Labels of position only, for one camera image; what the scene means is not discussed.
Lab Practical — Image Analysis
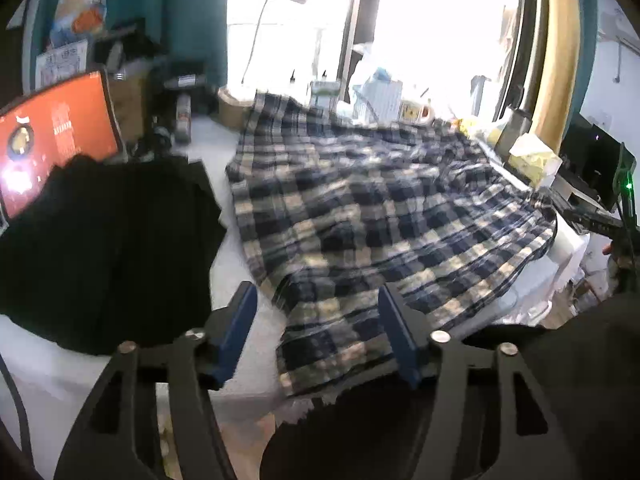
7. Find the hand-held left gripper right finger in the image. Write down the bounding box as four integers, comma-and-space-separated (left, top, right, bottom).
377, 285, 588, 480

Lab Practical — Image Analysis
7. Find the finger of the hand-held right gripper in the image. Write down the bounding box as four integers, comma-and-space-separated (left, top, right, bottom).
562, 205, 622, 237

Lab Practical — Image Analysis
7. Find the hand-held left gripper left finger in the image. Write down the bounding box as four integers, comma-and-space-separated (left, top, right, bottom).
52, 281, 259, 480

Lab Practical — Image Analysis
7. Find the plaid flannel shirt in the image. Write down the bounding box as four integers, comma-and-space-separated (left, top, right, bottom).
224, 89, 558, 400

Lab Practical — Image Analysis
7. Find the black box device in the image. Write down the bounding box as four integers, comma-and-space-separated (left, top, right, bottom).
559, 112, 623, 206

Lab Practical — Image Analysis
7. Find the yellow tissue box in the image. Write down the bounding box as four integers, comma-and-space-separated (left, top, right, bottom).
507, 132, 563, 186

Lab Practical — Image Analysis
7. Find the person's dark clothing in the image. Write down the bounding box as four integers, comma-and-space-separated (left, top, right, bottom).
260, 290, 640, 480

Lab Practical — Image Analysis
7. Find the black cloth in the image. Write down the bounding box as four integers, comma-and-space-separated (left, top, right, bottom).
0, 154, 228, 357

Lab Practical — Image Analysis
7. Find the white printed mug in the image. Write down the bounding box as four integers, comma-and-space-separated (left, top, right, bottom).
400, 100, 434, 124

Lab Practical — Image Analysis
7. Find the white plastic basket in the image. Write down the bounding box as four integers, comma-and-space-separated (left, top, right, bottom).
352, 80, 403, 121

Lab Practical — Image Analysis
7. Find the brown cardboard box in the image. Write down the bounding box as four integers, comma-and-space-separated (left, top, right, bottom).
107, 72, 151, 143

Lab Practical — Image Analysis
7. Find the orange computer monitor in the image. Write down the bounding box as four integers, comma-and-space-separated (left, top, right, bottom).
0, 70, 123, 233

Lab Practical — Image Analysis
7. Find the white printed paper sheet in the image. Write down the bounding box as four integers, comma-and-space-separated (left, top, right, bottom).
35, 40, 88, 91

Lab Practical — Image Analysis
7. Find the teal curtain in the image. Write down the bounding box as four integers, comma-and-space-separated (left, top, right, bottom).
105, 0, 231, 91

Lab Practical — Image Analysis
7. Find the wooden frame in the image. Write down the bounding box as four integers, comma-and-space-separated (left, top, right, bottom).
530, 0, 583, 143

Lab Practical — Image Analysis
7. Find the black cable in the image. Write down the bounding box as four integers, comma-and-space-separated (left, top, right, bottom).
0, 355, 33, 461

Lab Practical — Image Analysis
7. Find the dark door frame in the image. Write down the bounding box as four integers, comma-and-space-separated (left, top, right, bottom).
337, 0, 388, 92

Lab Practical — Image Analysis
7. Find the colourful wall poster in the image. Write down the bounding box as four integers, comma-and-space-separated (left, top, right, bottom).
47, 0, 108, 51

